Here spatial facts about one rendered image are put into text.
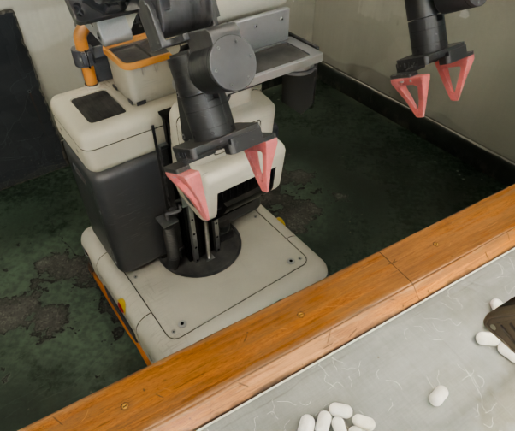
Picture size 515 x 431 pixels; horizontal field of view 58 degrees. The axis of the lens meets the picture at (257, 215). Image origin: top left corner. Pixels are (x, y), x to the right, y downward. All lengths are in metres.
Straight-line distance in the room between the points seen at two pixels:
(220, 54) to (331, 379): 0.50
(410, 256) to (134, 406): 0.54
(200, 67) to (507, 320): 0.38
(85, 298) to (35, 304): 0.18
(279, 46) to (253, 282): 0.76
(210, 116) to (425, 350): 0.51
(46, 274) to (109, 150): 0.91
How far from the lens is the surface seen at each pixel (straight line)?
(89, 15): 0.80
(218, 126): 0.58
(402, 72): 0.86
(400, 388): 0.78
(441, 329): 0.86
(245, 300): 1.41
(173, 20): 0.57
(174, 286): 1.46
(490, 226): 1.03
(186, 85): 0.58
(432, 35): 0.85
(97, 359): 1.71
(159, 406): 0.72
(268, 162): 0.62
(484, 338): 0.85
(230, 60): 0.51
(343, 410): 0.73
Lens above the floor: 1.41
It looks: 43 degrees down
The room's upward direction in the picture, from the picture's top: straight up
